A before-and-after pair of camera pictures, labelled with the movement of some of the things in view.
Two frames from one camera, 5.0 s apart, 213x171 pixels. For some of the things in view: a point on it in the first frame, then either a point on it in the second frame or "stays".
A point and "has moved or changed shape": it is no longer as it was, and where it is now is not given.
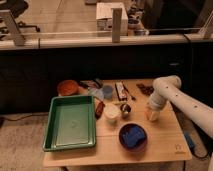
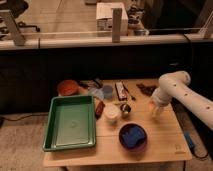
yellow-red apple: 151,116 has moved or changed shape
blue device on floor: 189,140 stays
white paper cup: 112,113 stays
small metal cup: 125,108 stays
